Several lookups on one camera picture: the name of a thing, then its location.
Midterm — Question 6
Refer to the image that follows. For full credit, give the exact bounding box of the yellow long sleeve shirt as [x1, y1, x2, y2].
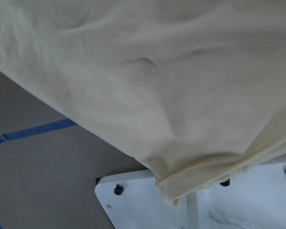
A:
[0, 0, 286, 205]

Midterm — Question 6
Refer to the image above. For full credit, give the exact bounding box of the white camera mast pedestal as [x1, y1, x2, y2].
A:
[95, 161, 286, 229]

